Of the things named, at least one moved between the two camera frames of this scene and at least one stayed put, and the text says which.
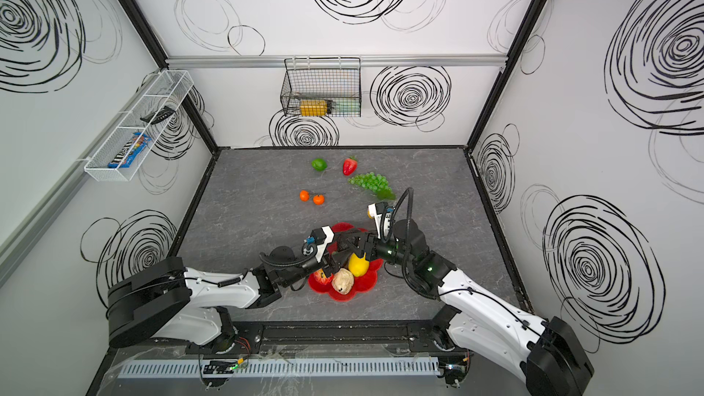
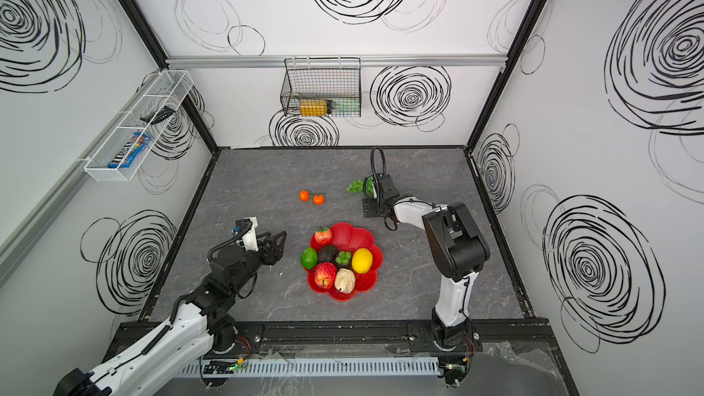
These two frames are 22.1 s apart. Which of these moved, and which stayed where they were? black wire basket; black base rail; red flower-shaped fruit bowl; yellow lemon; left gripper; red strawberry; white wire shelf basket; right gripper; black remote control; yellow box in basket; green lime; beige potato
Moved: green lime; right gripper; red strawberry; left gripper
Stayed: red flower-shaped fruit bowl; black base rail; yellow lemon; black wire basket; yellow box in basket; beige potato; white wire shelf basket; black remote control
